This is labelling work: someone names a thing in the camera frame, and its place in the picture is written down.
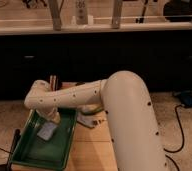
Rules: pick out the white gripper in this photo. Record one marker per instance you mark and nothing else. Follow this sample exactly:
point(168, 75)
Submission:
point(52, 116)

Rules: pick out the green plastic tray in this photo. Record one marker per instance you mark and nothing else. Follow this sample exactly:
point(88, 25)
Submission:
point(53, 154)

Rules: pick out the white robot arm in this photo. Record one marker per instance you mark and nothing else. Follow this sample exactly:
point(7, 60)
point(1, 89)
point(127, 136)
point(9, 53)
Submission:
point(131, 118)

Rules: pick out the dark round container with sticks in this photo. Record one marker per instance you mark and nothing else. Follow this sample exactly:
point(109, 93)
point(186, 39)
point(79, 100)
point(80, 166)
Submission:
point(54, 83)

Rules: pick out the green bowl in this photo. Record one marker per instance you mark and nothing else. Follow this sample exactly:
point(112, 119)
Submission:
point(90, 109)

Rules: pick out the small dark cup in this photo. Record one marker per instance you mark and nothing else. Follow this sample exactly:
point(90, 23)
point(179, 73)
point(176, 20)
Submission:
point(79, 83)

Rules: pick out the dark blue floor device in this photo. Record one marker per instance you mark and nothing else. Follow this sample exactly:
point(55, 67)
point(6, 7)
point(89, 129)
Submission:
point(186, 99)

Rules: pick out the black object top right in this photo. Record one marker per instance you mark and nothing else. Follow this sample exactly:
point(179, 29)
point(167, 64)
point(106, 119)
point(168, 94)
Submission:
point(178, 11)

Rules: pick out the wooden post left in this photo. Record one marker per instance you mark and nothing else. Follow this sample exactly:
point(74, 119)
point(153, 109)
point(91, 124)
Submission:
point(55, 14)

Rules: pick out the wooden post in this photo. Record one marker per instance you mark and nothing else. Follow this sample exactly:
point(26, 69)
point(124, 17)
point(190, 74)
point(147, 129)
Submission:
point(55, 14)
point(116, 15)

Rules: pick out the wooden post right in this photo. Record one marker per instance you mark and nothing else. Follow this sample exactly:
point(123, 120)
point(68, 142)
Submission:
point(116, 15)

